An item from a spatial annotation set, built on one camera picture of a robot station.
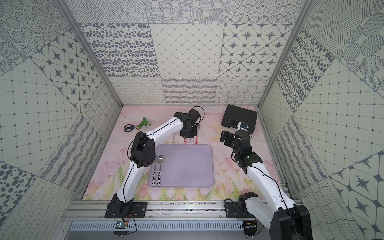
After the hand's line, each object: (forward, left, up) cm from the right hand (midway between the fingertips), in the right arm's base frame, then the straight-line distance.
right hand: (228, 135), depth 83 cm
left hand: (+7, +21, -9) cm, 24 cm away
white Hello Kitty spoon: (+5, +34, -14) cm, 37 cm away
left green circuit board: (-41, +55, -18) cm, 71 cm away
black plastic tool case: (+28, -9, -13) cm, 32 cm away
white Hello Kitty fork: (+3, +23, -12) cm, 26 cm away
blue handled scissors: (+16, +69, -15) cm, 72 cm away
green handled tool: (+19, +57, -13) cm, 62 cm away
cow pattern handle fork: (-21, +43, -15) cm, 50 cm away
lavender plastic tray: (-11, +26, -17) cm, 33 cm away
